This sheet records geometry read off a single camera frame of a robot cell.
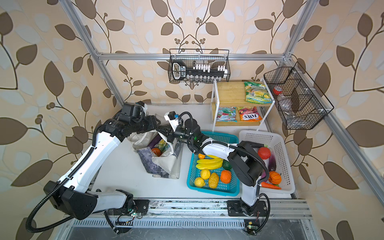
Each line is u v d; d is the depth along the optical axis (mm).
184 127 665
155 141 937
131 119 558
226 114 890
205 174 810
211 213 736
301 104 731
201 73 831
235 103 775
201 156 887
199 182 780
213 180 787
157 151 866
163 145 882
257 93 758
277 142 897
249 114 894
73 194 377
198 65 819
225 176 792
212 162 866
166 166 753
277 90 806
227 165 825
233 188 781
